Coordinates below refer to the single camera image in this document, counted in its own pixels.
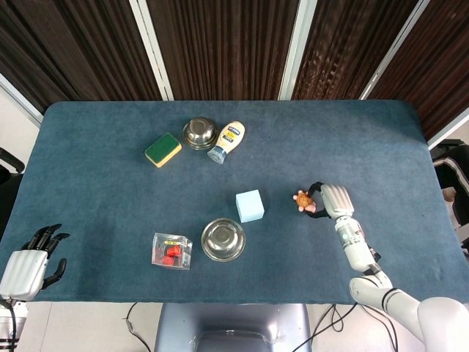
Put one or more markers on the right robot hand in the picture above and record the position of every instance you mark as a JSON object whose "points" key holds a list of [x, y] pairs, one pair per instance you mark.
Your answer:
{"points": [[333, 201]]}

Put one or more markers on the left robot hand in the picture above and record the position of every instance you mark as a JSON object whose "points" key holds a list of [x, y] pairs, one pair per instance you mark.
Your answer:
{"points": [[23, 273]]}

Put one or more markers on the orange turtle toy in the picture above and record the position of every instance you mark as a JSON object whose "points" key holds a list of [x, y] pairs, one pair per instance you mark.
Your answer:
{"points": [[303, 200]]}

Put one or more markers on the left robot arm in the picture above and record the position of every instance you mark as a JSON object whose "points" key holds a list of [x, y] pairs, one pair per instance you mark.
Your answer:
{"points": [[9, 324]]}

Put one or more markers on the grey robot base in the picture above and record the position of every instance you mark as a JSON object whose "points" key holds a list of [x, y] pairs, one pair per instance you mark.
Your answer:
{"points": [[233, 328]]}

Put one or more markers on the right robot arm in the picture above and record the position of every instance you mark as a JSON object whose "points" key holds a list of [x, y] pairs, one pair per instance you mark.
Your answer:
{"points": [[381, 278]]}

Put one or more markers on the mayonnaise bottle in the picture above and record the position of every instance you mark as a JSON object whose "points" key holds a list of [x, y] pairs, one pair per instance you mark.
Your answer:
{"points": [[227, 141]]}

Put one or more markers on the light blue foam cube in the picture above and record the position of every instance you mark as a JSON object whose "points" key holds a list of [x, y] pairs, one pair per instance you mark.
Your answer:
{"points": [[250, 205]]}

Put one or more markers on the black office chair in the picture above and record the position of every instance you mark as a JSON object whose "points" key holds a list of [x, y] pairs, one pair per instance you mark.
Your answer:
{"points": [[8, 176]]}

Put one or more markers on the blue table cloth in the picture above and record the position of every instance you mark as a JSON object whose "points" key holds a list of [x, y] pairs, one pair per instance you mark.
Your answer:
{"points": [[234, 176]]}

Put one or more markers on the large steel bowl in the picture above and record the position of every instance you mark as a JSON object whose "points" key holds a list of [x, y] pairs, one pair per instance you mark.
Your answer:
{"points": [[223, 239]]}

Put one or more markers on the black white jacket chair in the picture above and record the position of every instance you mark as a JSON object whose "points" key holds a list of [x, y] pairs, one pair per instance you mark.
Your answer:
{"points": [[452, 172]]}

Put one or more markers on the clear box with red pieces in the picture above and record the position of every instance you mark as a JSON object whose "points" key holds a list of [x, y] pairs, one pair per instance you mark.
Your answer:
{"points": [[171, 251]]}

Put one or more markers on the small steel bowl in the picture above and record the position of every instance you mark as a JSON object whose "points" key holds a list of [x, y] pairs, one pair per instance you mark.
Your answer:
{"points": [[199, 132]]}

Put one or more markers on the green yellow sponge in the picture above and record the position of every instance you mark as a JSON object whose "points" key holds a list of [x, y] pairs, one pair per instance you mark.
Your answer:
{"points": [[163, 149]]}

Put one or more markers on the white partition frame post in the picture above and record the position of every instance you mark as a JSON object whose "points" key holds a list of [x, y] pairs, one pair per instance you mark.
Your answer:
{"points": [[20, 100], [448, 130], [394, 49], [297, 49], [152, 49]]}

